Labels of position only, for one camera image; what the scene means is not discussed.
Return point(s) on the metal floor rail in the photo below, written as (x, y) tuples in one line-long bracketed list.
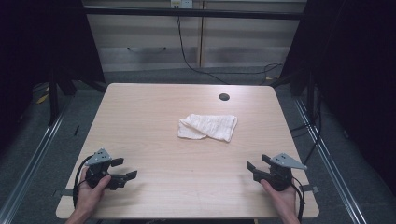
[(34, 158), (330, 158)]

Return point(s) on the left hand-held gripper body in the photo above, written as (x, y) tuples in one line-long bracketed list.
[(97, 169)]

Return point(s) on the round black table grommet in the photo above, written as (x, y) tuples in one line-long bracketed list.
[(224, 96)]

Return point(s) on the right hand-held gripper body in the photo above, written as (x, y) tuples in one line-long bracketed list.
[(280, 175)]

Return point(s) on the yellow floor tape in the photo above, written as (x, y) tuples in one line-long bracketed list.
[(43, 99)]

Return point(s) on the person's left hand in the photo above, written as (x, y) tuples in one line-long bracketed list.
[(90, 197)]

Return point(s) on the black horizontal frame bar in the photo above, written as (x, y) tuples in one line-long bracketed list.
[(193, 13)]

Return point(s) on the grey tape strip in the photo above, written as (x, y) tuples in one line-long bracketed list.
[(309, 188), (65, 192)]

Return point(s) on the black curtain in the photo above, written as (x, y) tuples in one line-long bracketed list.
[(37, 46), (358, 77)]

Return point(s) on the small black floor strip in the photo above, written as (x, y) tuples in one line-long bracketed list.
[(76, 130)]

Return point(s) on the black stand leg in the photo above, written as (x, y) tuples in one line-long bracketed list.
[(53, 102)]

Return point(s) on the white towel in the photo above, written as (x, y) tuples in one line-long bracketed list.
[(211, 126)]

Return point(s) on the person's right hand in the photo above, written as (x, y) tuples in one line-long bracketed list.
[(281, 200)]

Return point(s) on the white wall power outlet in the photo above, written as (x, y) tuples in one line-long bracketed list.
[(182, 3)]

